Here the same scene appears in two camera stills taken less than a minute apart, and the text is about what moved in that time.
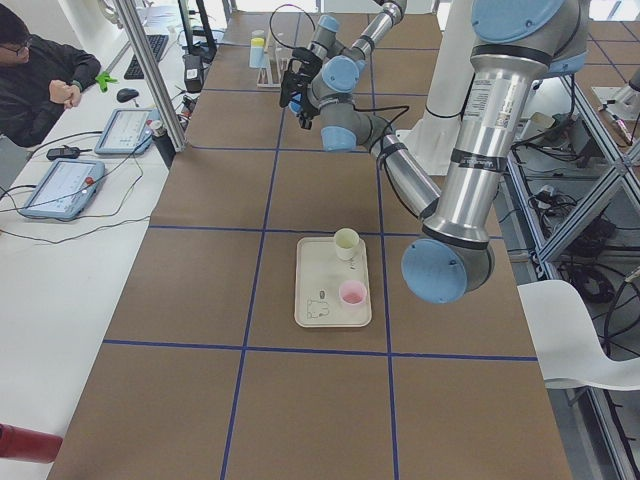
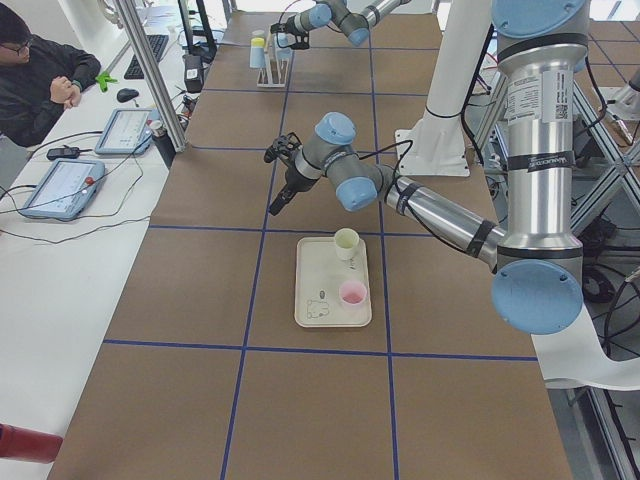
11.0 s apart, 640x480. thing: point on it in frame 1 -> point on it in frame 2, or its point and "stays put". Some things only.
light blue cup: (257, 57) stays put
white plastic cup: (346, 243) stays put
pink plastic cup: (352, 293) stays put
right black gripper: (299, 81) -> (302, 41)
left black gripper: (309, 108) -> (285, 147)
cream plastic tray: (319, 275) stays put
